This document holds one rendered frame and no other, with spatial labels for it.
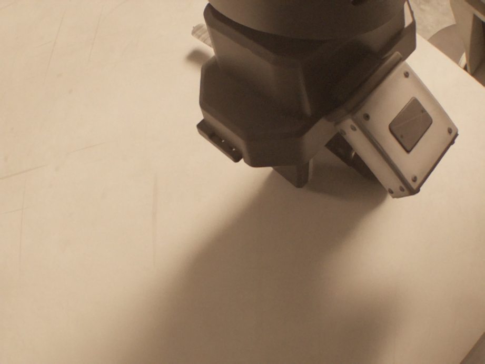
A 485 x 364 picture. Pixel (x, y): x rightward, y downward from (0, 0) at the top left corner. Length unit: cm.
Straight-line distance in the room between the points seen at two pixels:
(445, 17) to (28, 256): 137
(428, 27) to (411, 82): 132
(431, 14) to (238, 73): 137
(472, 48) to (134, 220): 72
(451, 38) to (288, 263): 106
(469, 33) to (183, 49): 61
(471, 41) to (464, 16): 5
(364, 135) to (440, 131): 4
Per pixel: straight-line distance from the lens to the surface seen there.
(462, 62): 117
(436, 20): 165
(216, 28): 29
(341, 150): 38
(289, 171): 37
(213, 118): 31
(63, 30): 49
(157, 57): 45
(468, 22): 97
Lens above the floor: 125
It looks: 63 degrees down
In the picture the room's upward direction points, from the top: 17 degrees counter-clockwise
